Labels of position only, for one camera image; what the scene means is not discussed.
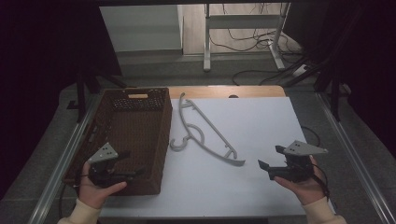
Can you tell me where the white table mat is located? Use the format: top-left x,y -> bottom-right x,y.
99,96 -> 336,217

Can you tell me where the person's left hand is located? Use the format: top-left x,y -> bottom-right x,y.
78,161 -> 128,210

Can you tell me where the black floor cable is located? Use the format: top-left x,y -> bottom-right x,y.
232,68 -> 297,87
208,28 -> 283,54

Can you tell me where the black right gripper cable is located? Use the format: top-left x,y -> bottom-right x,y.
306,161 -> 332,201

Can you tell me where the person's right hand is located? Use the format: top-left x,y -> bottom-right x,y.
274,155 -> 328,206

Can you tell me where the white metal desk frame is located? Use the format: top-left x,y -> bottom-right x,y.
203,3 -> 291,73

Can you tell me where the white wall panel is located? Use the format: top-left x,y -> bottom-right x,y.
99,4 -> 184,53

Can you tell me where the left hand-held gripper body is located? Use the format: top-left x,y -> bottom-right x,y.
87,142 -> 135,189

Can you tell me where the brown woven basket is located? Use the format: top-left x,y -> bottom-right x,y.
62,87 -> 174,197

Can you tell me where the aluminium frame rail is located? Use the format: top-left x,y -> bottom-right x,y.
27,92 -> 105,224
315,91 -> 396,224

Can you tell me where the black metal stand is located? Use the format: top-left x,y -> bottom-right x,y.
281,6 -> 354,123
66,68 -> 129,123

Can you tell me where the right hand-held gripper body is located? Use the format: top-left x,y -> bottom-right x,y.
268,140 -> 329,184

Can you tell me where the white power strip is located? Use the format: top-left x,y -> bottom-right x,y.
291,63 -> 310,78

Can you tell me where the grey plastic clothes hanger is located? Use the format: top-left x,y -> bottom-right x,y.
169,91 -> 247,167

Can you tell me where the thin black cable loop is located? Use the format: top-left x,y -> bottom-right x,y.
301,125 -> 322,147

